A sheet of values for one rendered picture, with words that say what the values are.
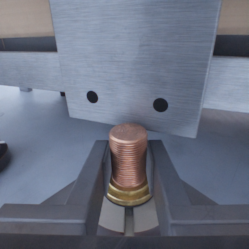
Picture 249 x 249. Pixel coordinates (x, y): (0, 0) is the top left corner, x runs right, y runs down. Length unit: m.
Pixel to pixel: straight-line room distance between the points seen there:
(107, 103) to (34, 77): 0.15
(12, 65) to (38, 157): 0.16
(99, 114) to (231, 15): 0.16
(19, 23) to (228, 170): 0.39
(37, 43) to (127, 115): 0.22
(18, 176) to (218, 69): 0.30
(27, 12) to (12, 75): 0.09
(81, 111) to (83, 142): 0.19
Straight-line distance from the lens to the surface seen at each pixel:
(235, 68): 0.19
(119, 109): 0.15
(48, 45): 0.31
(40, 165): 0.33
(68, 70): 0.17
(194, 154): 0.33
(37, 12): 0.31
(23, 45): 0.35
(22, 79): 0.30
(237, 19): 0.23
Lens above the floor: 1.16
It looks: 28 degrees up
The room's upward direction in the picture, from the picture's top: 179 degrees clockwise
